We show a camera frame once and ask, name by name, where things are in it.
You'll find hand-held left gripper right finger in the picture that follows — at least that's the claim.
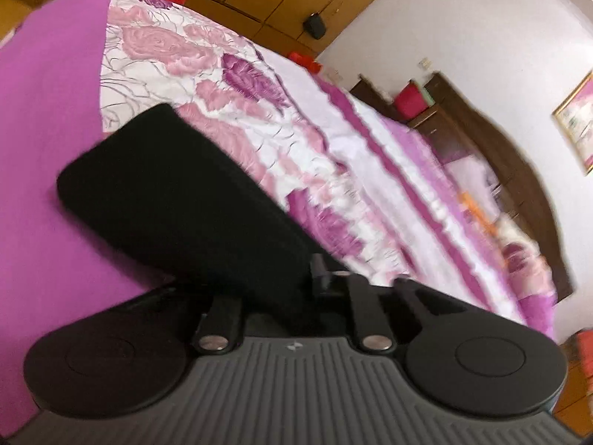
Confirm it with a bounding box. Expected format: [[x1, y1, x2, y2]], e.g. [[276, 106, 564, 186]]
[[309, 254, 468, 353]]

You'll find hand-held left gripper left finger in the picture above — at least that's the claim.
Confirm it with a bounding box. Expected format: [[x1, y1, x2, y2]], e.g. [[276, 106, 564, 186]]
[[109, 285, 244, 353]]

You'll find black knitted garment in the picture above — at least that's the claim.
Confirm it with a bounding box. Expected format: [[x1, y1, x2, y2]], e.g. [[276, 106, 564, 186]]
[[56, 103, 353, 334]]

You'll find white and orange plush toy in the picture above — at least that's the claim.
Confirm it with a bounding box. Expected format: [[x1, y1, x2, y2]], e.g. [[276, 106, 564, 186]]
[[458, 192, 507, 238]]

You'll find pink patterned pillow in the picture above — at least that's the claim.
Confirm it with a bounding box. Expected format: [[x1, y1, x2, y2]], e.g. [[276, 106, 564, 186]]
[[498, 222, 558, 340]]

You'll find lilac pillow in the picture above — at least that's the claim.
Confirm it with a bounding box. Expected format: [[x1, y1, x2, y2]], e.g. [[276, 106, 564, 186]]
[[445, 158, 497, 205]]

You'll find pink floral bed quilt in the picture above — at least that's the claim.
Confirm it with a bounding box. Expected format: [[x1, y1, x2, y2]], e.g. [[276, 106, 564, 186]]
[[99, 0, 559, 339]]

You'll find dark wooden headboard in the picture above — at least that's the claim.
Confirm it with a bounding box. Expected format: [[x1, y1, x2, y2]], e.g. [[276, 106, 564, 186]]
[[408, 72, 575, 302]]

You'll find red plastic bucket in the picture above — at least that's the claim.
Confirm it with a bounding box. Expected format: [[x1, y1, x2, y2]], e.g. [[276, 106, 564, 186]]
[[394, 81, 429, 121]]

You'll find dark wooden nightstand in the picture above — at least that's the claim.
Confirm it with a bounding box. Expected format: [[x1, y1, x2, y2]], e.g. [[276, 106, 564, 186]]
[[349, 74, 404, 119]]

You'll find purple bed sheet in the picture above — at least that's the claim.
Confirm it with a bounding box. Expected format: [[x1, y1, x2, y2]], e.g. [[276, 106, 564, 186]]
[[0, 0, 186, 427]]

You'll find gold framed picture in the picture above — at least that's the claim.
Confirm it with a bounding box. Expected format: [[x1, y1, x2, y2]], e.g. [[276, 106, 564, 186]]
[[551, 69, 593, 177]]

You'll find small black hanging box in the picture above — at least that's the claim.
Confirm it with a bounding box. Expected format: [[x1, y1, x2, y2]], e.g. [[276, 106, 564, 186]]
[[303, 13, 328, 40]]

